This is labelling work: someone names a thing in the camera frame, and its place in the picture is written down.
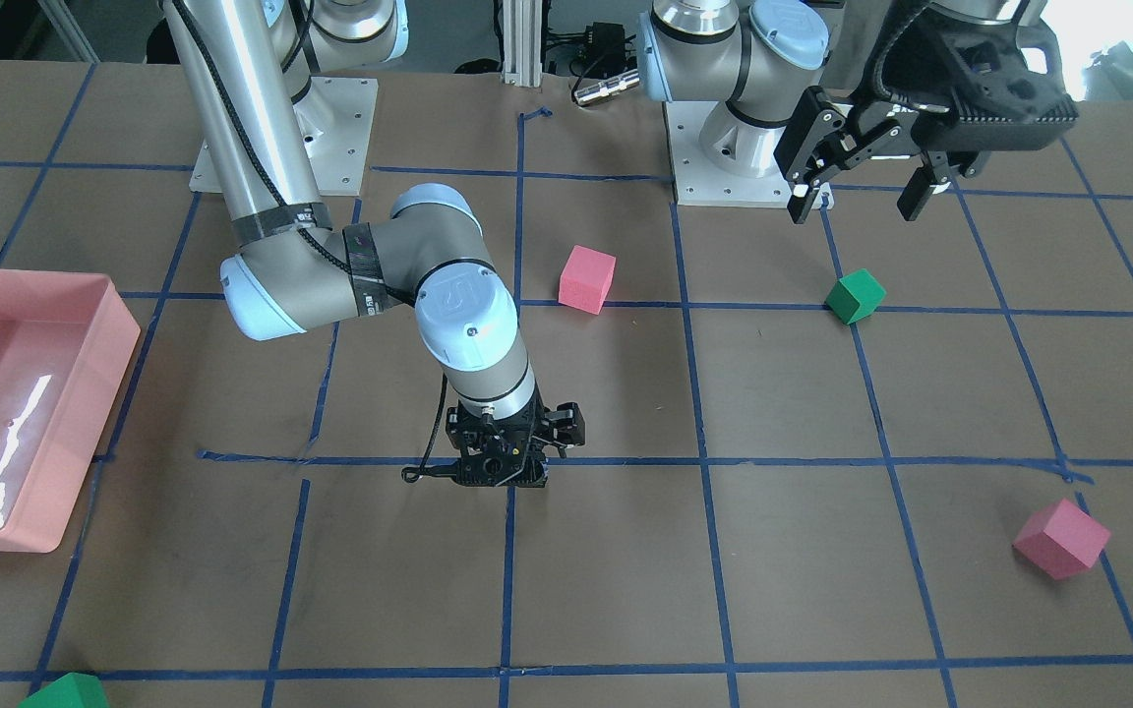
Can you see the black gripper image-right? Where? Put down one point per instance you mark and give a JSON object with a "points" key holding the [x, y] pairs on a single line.
{"points": [[906, 116]]}

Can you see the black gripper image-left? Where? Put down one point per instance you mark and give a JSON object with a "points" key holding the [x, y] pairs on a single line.
{"points": [[563, 425]]}

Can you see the green foam cube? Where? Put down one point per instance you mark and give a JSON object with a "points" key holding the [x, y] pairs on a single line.
{"points": [[855, 296]]}

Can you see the pink foam cube centre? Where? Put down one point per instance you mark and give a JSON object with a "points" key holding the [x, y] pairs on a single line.
{"points": [[586, 279]]}

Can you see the pink foam cube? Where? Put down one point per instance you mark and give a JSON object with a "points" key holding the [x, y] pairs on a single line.
{"points": [[586, 279], [1062, 539]]}

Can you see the silver metal cylinder connector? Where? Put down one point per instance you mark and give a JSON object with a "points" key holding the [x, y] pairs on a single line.
{"points": [[607, 89]]}

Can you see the black power adapter box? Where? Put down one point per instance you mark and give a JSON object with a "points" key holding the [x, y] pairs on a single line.
{"points": [[604, 44]]}

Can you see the pink plastic tray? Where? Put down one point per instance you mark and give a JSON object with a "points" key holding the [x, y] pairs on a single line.
{"points": [[66, 341]]}

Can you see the green foam block bottom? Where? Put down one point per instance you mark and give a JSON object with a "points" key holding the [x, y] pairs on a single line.
{"points": [[73, 690]]}

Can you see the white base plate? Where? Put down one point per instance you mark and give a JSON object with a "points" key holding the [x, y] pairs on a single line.
{"points": [[334, 127], [720, 160]]}

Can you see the aluminium profile post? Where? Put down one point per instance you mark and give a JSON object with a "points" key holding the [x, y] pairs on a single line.
{"points": [[522, 32]]}

